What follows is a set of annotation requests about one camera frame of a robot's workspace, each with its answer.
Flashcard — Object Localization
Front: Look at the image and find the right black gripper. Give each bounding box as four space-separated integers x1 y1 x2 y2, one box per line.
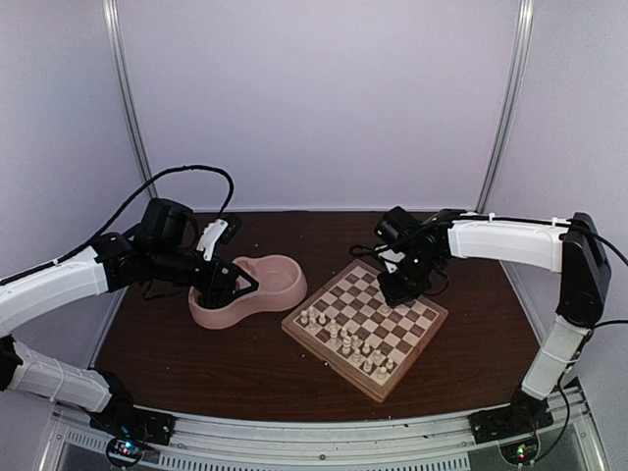
378 251 441 306

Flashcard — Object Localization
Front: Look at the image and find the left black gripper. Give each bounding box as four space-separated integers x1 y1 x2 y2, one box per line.
150 242 258 303

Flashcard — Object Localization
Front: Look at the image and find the pink double bowl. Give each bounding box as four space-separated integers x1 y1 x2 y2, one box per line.
188 254 308 330

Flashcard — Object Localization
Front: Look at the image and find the wooden chess board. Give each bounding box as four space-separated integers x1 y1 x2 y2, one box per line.
282 260 448 402

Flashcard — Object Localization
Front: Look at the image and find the light chess king tall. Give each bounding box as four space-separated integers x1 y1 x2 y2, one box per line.
340 327 352 355

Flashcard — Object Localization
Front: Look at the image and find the light chess piece tall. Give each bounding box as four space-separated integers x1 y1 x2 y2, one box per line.
329 319 339 347

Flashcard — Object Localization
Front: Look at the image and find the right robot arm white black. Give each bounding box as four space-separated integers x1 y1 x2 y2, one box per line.
373 206 611 434

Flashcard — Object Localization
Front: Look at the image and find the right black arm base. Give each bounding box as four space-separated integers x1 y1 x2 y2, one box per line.
468 405 554 467

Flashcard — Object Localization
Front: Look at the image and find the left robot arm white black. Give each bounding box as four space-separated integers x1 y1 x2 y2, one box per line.
1 198 259 436

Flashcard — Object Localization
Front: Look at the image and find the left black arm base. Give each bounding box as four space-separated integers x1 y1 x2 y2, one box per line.
86 407 176 470

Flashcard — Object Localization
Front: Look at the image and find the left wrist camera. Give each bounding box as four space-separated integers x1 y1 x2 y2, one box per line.
196 214 242 261

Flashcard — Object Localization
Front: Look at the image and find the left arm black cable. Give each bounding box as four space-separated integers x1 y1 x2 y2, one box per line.
53 165 236 266

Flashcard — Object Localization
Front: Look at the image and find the front aluminium rail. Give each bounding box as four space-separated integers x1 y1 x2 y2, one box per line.
48 387 598 471

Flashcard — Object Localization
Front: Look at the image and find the right aluminium frame post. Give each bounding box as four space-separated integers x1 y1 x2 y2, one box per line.
475 0 535 213

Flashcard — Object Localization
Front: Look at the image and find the aluminium frame post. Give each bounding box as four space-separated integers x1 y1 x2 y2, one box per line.
475 0 535 213
102 0 153 183

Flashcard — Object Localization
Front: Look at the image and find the left aluminium frame post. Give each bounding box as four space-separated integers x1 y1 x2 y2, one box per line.
102 0 153 183

